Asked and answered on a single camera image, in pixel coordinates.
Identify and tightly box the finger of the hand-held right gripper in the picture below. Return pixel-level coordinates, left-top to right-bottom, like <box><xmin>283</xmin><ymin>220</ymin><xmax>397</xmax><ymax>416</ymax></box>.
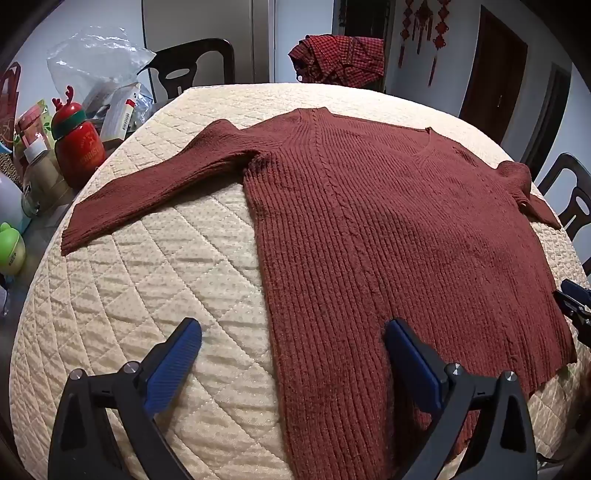
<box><xmin>553</xmin><ymin>279</ymin><xmax>591</xmax><ymax>344</ymax></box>

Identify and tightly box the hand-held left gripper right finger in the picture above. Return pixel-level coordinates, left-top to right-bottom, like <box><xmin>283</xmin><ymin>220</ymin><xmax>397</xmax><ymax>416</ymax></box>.
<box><xmin>383</xmin><ymin>318</ymin><xmax>539</xmax><ymax>480</ymax></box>

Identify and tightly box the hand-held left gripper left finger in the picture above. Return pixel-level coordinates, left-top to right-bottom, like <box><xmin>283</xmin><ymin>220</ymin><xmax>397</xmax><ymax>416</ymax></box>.
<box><xmin>47</xmin><ymin>318</ymin><xmax>203</xmax><ymax>480</ymax></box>

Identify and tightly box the rust red knit sweater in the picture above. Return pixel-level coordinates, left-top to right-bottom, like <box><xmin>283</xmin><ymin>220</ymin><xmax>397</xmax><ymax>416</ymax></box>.
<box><xmin>61</xmin><ymin>107</ymin><xmax>578</xmax><ymax>480</ymax></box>

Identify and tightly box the beige quilted blanket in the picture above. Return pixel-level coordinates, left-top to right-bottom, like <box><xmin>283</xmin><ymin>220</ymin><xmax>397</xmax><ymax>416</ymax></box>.
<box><xmin>8</xmin><ymin>83</ymin><xmax>591</xmax><ymax>480</ymax></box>

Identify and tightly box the black chair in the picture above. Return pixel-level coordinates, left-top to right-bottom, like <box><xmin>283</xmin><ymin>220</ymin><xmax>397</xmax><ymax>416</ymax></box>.
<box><xmin>139</xmin><ymin>38</ymin><xmax>235</xmax><ymax>104</ymax></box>
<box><xmin>536</xmin><ymin>152</ymin><xmax>591</xmax><ymax>241</ymax></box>

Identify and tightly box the dark narrow door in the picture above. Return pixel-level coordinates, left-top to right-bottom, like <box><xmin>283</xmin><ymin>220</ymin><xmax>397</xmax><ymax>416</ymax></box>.
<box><xmin>524</xmin><ymin>62</ymin><xmax>573</xmax><ymax>178</ymax></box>

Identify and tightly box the green round container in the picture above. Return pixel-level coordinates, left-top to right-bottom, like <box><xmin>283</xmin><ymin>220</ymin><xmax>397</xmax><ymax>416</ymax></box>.
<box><xmin>0</xmin><ymin>222</ymin><xmax>26</xmax><ymax>277</ymax></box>

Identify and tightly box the beige bottle with white cap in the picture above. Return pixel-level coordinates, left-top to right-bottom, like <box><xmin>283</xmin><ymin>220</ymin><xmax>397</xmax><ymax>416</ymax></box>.
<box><xmin>21</xmin><ymin>138</ymin><xmax>75</xmax><ymax>217</ymax></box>

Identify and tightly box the white round container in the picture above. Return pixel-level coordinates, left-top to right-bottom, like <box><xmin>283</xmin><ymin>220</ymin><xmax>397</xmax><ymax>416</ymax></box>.
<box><xmin>0</xmin><ymin>173</ymin><xmax>26</xmax><ymax>234</ymax></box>

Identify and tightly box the brown wooden door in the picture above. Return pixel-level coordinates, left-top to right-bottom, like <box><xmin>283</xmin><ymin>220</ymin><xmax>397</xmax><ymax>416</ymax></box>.
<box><xmin>459</xmin><ymin>4</ymin><xmax>528</xmax><ymax>139</ymax></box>

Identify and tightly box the red reindeer bottle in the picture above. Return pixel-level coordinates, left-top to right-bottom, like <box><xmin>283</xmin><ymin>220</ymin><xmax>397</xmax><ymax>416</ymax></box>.
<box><xmin>50</xmin><ymin>84</ymin><xmax>108</xmax><ymax>189</ymax></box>

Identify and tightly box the white cardboard box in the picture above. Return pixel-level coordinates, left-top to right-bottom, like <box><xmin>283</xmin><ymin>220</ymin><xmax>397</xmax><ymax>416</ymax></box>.
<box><xmin>99</xmin><ymin>83</ymin><xmax>141</xmax><ymax>141</ymax></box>

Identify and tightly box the pink snack packet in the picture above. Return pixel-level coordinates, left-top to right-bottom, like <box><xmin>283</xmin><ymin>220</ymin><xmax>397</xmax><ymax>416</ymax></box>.
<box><xmin>14</xmin><ymin>99</ymin><xmax>51</xmax><ymax>153</ymax></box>

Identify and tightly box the red gift bag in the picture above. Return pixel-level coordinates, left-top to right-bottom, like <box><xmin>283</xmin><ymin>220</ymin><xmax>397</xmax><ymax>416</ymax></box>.
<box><xmin>0</xmin><ymin>62</ymin><xmax>23</xmax><ymax>148</ymax></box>

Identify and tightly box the red checked shirt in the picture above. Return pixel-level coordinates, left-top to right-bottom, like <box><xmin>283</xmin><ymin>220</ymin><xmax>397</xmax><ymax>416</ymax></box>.
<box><xmin>288</xmin><ymin>33</ymin><xmax>386</xmax><ymax>88</ymax></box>

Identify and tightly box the clear plastic bag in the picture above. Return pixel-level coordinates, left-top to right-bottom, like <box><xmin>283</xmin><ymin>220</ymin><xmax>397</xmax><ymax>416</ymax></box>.
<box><xmin>46</xmin><ymin>25</ymin><xmax>158</xmax><ymax>116</ymax></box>

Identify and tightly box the grey tall cabinet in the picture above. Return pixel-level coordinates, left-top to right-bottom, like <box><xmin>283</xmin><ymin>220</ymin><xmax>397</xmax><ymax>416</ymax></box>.
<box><xmin>141</xmin><ymin>0</ymin><xmax>278</xmax><ymax>86</ymax></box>

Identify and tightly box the dark doorway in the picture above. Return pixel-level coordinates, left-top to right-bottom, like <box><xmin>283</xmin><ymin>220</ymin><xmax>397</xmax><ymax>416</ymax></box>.
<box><xmin>344</xmin><ymin>0</ymin><xmax>393</xmax><ymax>40</ymax></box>

